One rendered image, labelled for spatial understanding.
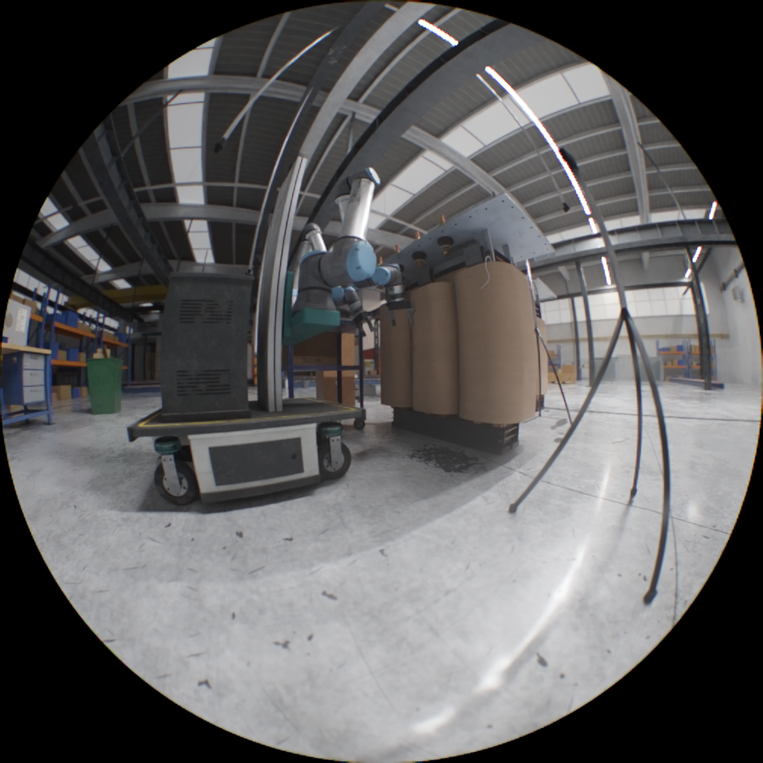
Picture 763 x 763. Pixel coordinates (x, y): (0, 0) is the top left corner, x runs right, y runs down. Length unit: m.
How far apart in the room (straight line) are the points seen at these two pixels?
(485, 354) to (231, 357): 1.15
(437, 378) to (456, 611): 1.28
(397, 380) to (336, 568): 1.49
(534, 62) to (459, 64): 6.70
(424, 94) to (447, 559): 4.93
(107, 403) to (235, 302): 3.57
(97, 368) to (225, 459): 3.63
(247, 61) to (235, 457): 10.64
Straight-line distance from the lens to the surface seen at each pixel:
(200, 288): 0.93
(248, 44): 10.48
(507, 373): 1.24
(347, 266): 0.88
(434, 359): 1.51
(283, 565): 0.67
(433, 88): 4.62
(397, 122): 4.87
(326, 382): 2.47
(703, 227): 11.16
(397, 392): 1.84
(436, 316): 1.55
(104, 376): 4.23
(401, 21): 7.91
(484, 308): 1.30
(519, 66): 10.87
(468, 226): 1.56
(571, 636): 0.58
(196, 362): 0.87
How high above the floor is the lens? 0.47
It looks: 2 degrees down
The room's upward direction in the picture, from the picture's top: 1 degrees counter-clockwise
